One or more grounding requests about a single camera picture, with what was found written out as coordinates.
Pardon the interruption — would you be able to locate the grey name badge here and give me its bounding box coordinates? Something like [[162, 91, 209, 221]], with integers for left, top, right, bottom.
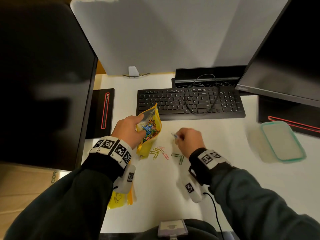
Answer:
[[157, 219, 188, 238]]

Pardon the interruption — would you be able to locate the left wrist marker band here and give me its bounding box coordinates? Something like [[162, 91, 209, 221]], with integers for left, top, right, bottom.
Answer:
[[88, 135, 133, 169]]

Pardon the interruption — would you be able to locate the right wrist marker band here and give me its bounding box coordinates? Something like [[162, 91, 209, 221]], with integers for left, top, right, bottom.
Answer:
[[199, 150, 231, 170]]

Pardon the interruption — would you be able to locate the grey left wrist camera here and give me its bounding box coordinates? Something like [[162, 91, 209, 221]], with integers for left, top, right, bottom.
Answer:
[[113, 164, 136, 194]]

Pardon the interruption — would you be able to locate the person's left forearm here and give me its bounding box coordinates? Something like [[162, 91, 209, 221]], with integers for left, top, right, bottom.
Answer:
[[4, 152, 125, 240]]

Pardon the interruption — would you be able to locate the wrist marker band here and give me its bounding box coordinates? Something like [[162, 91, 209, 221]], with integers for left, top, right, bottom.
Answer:
[[88, 135, 133, 169], [199, 150, 231, 170]]

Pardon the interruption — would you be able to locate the black monitor base red stripe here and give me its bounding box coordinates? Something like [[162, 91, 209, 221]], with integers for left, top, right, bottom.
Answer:
[[86, 88, 115, 140], [257, 95, 320, 138]]

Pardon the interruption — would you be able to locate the person's left hand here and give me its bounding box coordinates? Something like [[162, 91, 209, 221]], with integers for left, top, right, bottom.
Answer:
[[111, 114, 147, 150]]

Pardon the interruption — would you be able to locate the person's right hand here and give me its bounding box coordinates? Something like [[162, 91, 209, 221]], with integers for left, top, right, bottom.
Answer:
[[174, 128, 206, 159]]

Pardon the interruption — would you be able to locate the black keyboard cable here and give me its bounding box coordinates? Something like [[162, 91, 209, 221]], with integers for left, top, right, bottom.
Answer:
[[184, 74, 232, 115]]

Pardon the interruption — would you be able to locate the white divider bracket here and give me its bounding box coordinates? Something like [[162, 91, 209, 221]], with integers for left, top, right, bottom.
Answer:
[[121, 66, 151, 78]]

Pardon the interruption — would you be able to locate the black monitor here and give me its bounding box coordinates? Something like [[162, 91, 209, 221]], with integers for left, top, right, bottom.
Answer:
[[235, 0, 320, 108], [0, 0, 98, 172]]

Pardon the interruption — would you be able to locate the person's right forearm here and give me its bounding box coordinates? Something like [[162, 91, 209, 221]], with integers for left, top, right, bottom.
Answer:
[[189, 147, 320, 240]]

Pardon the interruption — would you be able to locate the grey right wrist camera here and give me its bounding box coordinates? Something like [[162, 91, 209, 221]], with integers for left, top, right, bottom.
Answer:
[[180, 173, 204, 204]]

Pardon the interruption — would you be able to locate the clear container with green-rimmed lid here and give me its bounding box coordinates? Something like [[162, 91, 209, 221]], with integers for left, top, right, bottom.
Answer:
[[246, 121, 307, 164]]

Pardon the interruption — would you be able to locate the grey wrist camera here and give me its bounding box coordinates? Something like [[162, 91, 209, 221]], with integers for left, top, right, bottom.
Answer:
[[113, 164, 136, 194], [180, 173, 204, 204]]

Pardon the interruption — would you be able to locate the black cable tray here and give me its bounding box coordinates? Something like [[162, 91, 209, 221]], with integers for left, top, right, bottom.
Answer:
[[172, 65, 247, 89]]

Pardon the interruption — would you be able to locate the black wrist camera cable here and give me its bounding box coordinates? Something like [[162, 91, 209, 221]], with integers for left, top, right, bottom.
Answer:
[[202, 192, 225, 240]]

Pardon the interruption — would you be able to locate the white desk divider panel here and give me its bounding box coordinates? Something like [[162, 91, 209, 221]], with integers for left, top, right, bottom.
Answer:
[[70, 0, 290, 76]]

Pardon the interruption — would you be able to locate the brown cardboard box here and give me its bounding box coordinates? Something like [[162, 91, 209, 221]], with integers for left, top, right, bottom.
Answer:
[[0, 162, 71, 240]]

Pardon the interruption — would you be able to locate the pile of colourful paper clips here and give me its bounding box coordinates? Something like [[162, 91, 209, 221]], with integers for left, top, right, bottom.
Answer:
[[140, 117, 185, 166]]

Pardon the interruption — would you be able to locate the black keyboard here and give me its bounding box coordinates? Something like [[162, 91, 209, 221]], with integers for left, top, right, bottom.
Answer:
[[136, 86, 246, 121]]

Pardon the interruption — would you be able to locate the white table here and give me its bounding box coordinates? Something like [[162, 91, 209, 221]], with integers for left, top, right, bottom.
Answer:
[[81, 72, 320, 234]]

